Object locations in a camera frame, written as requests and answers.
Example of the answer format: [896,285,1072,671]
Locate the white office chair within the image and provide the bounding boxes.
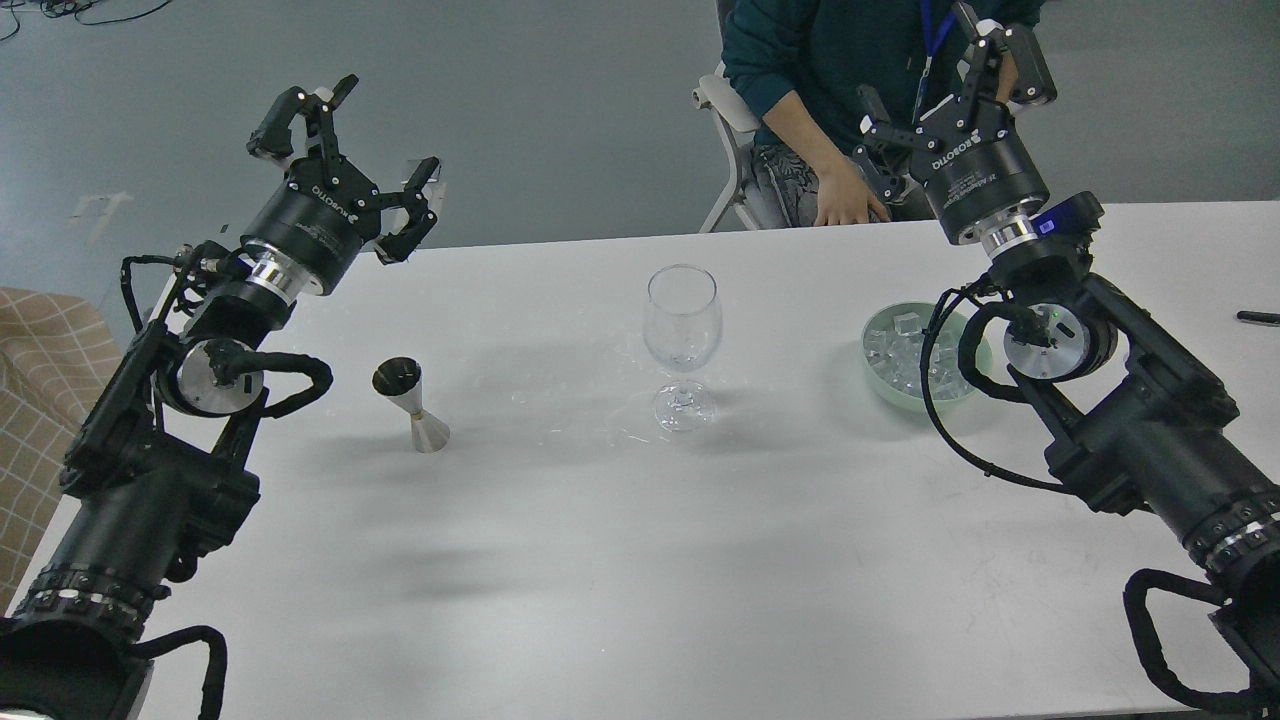
[691,61,771,233]

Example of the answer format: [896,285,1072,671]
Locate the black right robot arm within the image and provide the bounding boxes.
[856,1,1279,719]

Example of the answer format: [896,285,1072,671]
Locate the black floor cables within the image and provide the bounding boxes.
[0,0,173,41]

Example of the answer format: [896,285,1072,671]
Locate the beige checkered sofa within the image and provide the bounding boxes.
[1,287,122,607]

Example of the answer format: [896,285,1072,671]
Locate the black pen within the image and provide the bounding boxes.
[1235,310,1280,327]

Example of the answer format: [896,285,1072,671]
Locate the steel double jigger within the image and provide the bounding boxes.
[371,356,451,454]

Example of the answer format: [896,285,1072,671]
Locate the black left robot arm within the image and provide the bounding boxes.
[1,76,440,719]

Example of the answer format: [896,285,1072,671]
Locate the clear wine glass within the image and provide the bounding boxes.
[643,264,723,432]

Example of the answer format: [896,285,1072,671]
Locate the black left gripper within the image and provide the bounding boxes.
[241,76,442,297]

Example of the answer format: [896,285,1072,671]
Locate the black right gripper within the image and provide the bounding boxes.
[852,3,1057,245]

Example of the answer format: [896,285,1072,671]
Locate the person's hand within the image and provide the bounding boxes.
[813,156,891,227]

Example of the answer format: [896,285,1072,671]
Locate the green bowl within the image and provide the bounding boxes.
[861,302,995,415]

